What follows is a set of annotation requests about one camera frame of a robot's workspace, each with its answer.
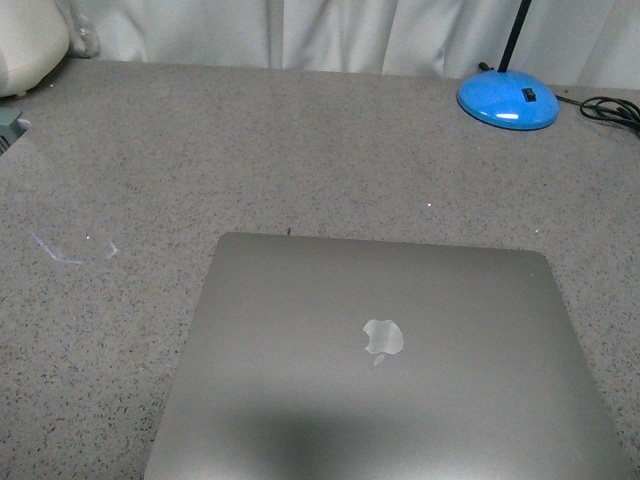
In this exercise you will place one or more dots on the grey Apple laptop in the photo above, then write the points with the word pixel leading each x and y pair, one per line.
pixel 312 358

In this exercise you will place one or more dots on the white curtain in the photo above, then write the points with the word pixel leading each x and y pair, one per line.
pixel 581 43

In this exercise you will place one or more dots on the white Joyoung blender appliance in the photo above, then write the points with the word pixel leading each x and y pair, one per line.
pixel 34 39

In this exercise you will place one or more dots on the green metal dish rack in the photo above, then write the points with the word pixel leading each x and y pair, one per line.
pixel 12 127

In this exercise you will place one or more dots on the blue desk lamp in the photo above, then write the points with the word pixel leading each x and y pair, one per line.
pixel 507 98

